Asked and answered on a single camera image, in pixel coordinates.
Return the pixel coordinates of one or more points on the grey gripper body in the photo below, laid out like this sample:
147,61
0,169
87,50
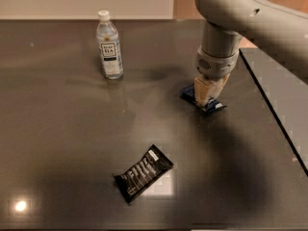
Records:
216,65

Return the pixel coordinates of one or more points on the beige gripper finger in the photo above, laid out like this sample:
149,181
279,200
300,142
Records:
216,86
201,91

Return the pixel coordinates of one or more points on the blue rxbar wrapper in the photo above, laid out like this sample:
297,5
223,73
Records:
188,94

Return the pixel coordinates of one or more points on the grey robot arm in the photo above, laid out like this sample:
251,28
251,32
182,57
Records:
280,32

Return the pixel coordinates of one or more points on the black rxbar wrapper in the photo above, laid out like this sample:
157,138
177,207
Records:
143,174

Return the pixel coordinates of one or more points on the grey side table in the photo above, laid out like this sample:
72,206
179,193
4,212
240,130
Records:
286,96

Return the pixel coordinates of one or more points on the clear plastic water bottle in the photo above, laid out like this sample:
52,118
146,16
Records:
109,46

